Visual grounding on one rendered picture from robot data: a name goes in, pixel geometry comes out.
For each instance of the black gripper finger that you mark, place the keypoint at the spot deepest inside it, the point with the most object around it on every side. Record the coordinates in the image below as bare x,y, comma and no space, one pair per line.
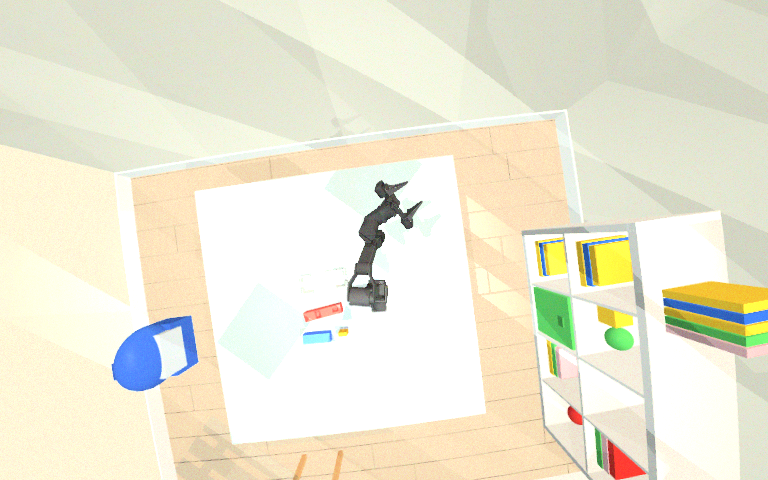
411,212
390,189

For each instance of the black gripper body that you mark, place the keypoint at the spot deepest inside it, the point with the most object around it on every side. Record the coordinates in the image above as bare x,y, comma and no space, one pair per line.
388,209

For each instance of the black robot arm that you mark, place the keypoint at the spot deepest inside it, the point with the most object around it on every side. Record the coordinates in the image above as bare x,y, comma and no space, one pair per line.
375,294

